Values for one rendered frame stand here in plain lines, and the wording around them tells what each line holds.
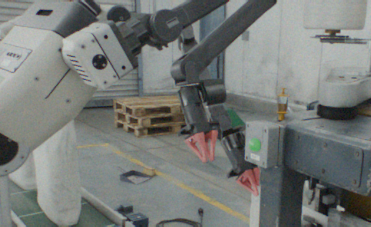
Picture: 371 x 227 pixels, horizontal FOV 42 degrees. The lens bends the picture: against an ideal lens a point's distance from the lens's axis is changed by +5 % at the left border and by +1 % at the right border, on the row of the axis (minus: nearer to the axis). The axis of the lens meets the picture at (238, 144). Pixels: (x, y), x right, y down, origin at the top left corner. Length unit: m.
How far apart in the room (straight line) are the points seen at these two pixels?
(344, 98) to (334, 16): 0.29
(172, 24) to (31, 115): 0.42
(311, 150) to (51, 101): 0.67
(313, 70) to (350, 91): 6.92
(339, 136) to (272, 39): 7.82
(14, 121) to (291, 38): 7.26
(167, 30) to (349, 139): 0.55
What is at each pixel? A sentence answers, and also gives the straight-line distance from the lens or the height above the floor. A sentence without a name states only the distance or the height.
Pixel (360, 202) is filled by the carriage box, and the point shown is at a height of 1.09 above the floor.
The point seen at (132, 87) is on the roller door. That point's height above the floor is 0.35.
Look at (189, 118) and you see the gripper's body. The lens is 1.22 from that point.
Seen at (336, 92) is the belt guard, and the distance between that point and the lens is 1.07.
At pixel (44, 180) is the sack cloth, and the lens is 2.90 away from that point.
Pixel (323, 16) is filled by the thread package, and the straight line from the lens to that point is 1.29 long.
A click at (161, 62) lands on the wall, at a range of 9.48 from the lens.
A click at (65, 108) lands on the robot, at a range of 1.30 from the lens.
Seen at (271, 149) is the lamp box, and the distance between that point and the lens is 0.99.
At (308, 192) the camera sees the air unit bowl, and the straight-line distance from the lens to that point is 1.29.
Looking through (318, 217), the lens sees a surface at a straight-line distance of 1.22.
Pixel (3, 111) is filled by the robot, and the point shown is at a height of 1.30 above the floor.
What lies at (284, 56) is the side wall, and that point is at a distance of 8.47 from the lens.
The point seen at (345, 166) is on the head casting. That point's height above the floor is 1.28.
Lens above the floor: 1.53
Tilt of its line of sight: 14 degrees down
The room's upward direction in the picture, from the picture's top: 2 degrees clockwise
